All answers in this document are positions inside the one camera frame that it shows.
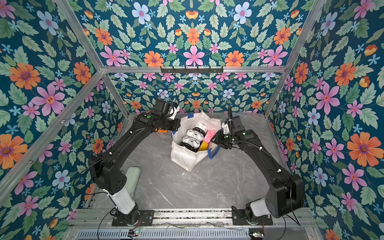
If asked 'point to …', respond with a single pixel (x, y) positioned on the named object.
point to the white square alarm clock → (201, 128)
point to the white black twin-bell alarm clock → (192, 133)
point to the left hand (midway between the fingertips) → (182, 123)
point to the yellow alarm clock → (203, 146)
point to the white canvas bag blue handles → (185, 158)
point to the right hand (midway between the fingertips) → (216, 137)
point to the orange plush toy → (161, 131)
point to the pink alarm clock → (209, 134)
